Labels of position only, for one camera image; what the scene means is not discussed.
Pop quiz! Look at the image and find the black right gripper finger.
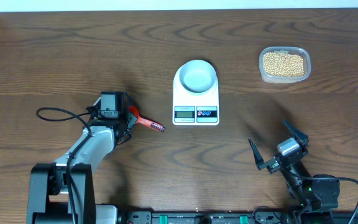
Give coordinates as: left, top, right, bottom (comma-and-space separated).
283, 119, 309, 147
248, 139, 264, 170

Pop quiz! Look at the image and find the red measuring scoop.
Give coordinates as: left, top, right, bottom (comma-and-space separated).
129, 105, 165, 132

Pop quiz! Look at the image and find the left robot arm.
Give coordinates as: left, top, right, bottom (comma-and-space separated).
26, 91, 134, 223

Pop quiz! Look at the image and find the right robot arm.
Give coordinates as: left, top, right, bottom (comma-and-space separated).
249, 120, 340, 223

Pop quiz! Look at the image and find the white kitchen scale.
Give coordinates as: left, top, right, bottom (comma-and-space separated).
172, 66, 219, 126

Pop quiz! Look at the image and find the grey bowl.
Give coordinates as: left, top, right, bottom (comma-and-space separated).
179, 60, 218, 93

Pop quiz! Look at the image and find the clear container of soybeans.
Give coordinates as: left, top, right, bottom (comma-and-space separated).
259, 47, 311, 84

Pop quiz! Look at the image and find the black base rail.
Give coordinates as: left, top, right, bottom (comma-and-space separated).
94, 203, 358, 224

